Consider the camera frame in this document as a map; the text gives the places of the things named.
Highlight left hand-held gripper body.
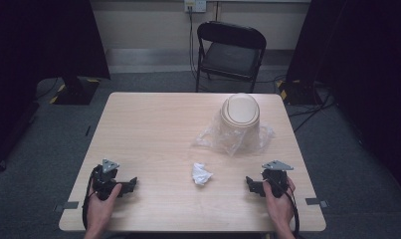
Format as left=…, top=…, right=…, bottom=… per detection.
left=91, top=158, right=125, bottom=202

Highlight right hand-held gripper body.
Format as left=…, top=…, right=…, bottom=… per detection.
left=261, top=159, right=295, bottom=199

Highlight person's left hand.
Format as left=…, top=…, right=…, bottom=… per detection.
left=86, top=182, right=123, bottom=234

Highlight person's right hand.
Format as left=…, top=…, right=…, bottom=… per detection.
left=262, top=176, right=298, bottom=233

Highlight crumpled white tissue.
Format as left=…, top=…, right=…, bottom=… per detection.
left=191, top=161, right=214, bottom=186

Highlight clear plastic bag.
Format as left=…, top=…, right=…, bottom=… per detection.
left=191, top=112, right=276, bottom=157

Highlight beige lidded trash bin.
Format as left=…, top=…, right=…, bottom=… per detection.
left=219, top=93, right=262, bottom=154

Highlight black stand base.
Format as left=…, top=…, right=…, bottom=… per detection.
left=275, top=79, right=323, bottom=108
left=49, top=76, right=101, bottom=107

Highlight black folding chair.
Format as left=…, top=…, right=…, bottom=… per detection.
left=195, top=20, right=268, bottom=94

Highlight black curtain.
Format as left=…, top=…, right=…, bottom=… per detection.
left=285, top=0, right=401, bottom=197
left=0, top=0, right=111, bottom=173

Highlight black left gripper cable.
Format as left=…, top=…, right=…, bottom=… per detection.
left=81, top=164, right=101, bottom=231

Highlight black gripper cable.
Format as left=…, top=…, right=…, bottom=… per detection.
left=271, top=180, right=301, bottom=239
left=81, top=164, right=101, bottom=231

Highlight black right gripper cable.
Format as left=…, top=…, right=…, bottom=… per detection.
left=271, top=180, right=301, bottom=239

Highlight grey table edge bracket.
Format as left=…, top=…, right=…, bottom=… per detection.
left=53, top=200, right=81, bottom=214
left=304, top=197, right=329, bottom=209

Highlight black floor cables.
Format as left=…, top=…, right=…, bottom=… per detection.
left=254, top=74, right=336, bottom=133

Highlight black wall cable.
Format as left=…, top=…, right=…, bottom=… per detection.
left=187, top=5, right=199, bottom=79

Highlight white wall outlet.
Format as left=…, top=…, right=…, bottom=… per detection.
left=183, top=0, right=208, bottom=14

